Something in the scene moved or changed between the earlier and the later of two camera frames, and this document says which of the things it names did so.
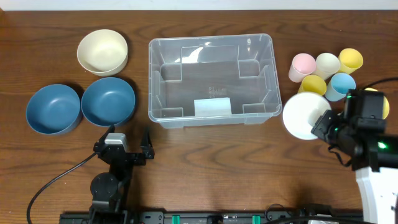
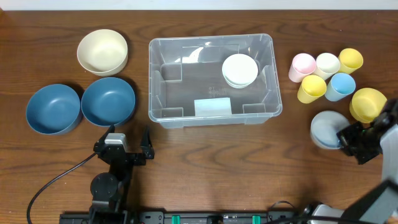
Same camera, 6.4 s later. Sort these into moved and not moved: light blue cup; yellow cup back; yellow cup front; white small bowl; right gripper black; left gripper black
Moved: right gripper black; white small bowl
Not moved: yellow cup front; light blue cup; yellow cup back; left gripper black
